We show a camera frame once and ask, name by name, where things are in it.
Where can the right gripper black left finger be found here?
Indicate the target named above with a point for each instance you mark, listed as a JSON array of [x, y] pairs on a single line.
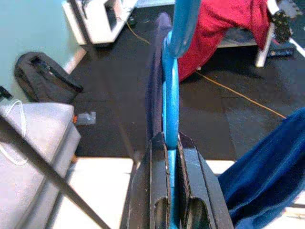
[[147, 186]]

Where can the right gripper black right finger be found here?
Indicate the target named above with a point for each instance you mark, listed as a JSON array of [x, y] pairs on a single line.
[[202, 190]]

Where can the light blue plastic hanger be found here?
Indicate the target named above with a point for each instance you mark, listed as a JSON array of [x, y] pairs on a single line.
[[170, 107]]

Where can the navy blue garment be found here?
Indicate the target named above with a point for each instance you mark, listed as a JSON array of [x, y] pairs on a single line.
[[155, 83]]

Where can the royal blue garment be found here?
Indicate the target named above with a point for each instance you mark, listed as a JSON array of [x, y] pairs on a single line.
[[267, 171]]

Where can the small clear plastic item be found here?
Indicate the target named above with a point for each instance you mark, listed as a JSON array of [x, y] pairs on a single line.
[[85, 118]]

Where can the black floor carpet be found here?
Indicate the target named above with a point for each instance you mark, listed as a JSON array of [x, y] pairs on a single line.
[[114, 83]]

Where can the grey upholstered ottoman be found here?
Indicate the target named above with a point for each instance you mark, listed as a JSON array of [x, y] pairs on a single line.
[[43, 133]]

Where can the black backpack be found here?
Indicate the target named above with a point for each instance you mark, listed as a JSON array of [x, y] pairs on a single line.
[[43, 81]]

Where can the red cloth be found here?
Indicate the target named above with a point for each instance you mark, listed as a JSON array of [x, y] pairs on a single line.
[[214, 28]]

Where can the white cabinet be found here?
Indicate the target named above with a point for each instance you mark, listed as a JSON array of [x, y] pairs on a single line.
[[100, 26]]

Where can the small black device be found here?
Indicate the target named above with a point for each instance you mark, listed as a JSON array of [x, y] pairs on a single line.
[[4, 91]]

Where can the black exercise machine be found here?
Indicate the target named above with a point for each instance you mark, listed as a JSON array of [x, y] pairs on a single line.
[[281, 26]]

